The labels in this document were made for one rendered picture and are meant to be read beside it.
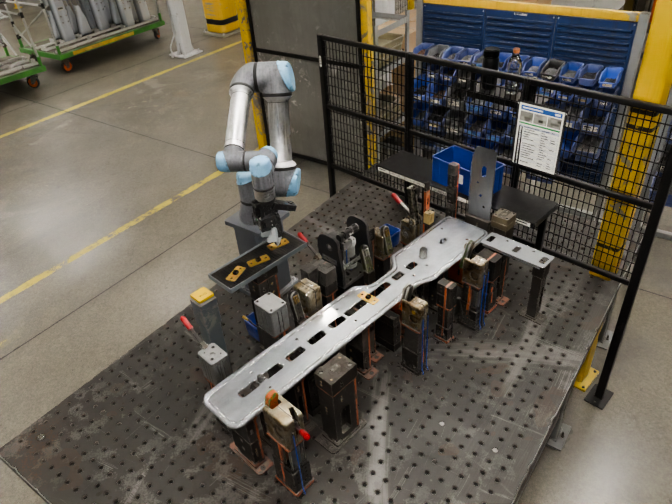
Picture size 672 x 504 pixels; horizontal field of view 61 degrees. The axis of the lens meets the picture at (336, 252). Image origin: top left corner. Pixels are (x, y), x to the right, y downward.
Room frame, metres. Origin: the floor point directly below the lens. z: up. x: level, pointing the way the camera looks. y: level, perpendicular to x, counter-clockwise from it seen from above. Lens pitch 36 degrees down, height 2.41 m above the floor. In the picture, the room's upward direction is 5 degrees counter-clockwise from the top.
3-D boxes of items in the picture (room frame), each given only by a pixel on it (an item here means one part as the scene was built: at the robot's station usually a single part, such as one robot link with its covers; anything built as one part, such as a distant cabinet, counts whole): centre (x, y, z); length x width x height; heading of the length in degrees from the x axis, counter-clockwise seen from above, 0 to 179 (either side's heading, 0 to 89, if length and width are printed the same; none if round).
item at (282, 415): (1.09, 0.19, 0.88); 0.15 x 0.11 x 0.36; 43
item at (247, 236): (2.12, 0.33, 0.90); 0.21 x 0.21 x 0.40; 52
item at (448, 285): (1.69, -0.42, 0.84); 0.11 x 0.08 x 0.29; 43
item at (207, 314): (1.54, 0.48, 0.92); 0.08 x 0.08 x 0.44; 43
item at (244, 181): (2.12, 0.33, 1.27); 0.13 x 0.12 x 0.14; 83
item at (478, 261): (1.76, -0.55, 0.87); 0.12 x 0.09 x 0.35; 43
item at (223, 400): (1.61, -0.10, 1.00); 1.38 x 0.22 x 0.02; 133
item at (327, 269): (1.75, 0.05, 0.89); 0.13 x 0.11 x 0.38; 43
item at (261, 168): (1.80, 0.24, 1.48); 0.09 x 0.08 x 0.11; 173
